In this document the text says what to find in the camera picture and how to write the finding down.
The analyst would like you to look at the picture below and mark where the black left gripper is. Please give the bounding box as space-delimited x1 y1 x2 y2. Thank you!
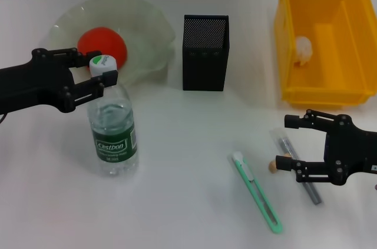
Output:
0 48 119 114

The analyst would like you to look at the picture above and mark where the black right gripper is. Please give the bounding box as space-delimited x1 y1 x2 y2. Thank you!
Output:
275 109 377 187

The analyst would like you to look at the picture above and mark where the grey marker pen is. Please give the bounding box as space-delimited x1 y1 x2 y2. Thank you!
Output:
270 127 322 205

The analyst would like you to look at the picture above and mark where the red-orange fruit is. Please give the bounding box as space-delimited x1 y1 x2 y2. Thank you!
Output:
77 26 129 70

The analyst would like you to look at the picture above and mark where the small beige cork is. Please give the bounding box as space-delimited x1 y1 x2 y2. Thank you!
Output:
268 152 292 175

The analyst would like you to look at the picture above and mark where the clear water bottle green label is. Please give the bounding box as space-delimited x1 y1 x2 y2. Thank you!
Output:
87 54 139 178

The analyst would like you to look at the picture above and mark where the mint green utility knife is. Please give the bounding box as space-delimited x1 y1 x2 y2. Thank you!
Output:
229 151 283 234

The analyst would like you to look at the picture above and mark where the translucent green glass fruit plate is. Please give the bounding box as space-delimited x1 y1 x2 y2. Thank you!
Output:
47 0 177 87

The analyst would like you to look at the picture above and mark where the black mesh pen holder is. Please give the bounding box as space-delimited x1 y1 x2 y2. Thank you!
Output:
181 14 230 92

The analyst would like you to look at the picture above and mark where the yellow plastic storage bin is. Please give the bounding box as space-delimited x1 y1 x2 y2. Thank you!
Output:
273 0 377 111

